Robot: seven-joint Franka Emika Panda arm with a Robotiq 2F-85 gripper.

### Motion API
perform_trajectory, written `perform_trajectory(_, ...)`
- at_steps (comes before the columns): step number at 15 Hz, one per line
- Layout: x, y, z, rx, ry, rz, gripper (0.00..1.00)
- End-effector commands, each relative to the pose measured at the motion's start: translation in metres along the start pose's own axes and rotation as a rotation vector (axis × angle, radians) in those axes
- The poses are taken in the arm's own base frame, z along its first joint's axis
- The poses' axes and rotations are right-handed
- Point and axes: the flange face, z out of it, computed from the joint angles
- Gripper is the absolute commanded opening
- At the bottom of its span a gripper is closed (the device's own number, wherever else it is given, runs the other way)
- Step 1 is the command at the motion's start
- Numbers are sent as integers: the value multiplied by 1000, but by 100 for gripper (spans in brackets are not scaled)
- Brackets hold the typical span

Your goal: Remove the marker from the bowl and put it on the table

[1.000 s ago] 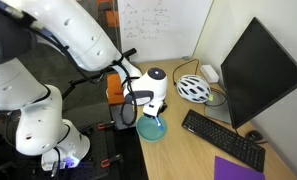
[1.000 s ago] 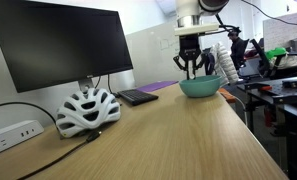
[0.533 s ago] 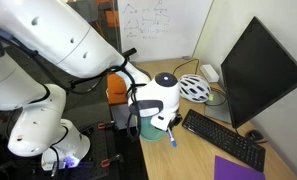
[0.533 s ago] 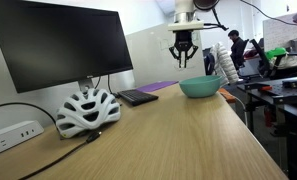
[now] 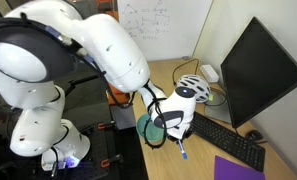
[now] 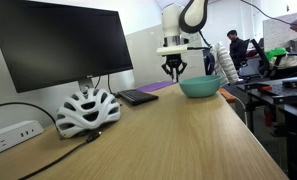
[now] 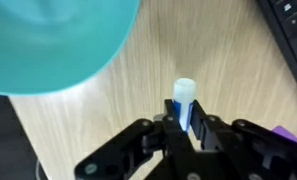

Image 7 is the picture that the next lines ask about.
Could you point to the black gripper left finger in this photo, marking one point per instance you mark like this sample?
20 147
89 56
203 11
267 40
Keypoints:
134 146

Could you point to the black keyboard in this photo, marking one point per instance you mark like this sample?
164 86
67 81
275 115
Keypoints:
291 36

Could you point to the teal plastic bowl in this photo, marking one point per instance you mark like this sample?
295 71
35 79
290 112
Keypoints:
51 40

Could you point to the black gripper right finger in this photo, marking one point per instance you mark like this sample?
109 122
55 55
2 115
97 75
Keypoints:
241 143

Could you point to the purple block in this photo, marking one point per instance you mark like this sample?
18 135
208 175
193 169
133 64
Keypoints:
288 135

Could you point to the blue white dry-erase marker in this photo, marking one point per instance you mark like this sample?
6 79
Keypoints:
184 96

